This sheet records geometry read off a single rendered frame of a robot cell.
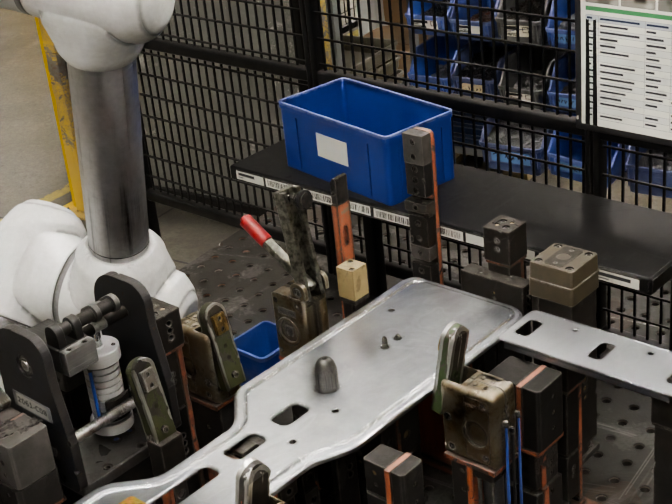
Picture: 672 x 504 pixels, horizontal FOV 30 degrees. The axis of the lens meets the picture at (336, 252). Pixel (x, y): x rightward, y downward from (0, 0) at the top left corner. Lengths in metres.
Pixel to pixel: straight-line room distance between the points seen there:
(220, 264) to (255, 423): 1.13
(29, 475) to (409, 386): 0.51
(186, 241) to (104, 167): 2.64
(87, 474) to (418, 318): 0.54
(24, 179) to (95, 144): 3.48
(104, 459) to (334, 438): 0.32
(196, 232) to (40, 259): 2.47
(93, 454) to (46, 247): 0.54
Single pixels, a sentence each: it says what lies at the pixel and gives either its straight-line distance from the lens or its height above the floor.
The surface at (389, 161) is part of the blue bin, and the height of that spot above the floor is 1.11.
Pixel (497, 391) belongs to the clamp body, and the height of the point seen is 1.04.
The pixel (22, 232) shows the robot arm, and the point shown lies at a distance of 2.21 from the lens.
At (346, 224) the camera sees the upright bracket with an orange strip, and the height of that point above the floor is 1.12.
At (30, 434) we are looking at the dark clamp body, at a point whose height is 1.08.
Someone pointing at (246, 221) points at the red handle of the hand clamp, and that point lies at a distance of 1.91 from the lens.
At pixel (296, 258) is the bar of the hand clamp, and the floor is 1.11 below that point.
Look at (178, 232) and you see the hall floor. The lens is 4.65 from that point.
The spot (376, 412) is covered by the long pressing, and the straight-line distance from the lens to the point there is 1.68.
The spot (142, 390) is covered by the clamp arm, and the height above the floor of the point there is 1.07.
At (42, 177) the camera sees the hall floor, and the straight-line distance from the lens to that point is 5.37.
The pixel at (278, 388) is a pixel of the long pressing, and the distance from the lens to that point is 1.76.
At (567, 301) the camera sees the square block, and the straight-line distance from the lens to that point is 1.90.
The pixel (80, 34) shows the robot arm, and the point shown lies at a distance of 1.78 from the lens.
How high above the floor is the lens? 1.94
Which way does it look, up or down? 27 degrees down
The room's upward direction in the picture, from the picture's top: 6 degrees counter-clockwise
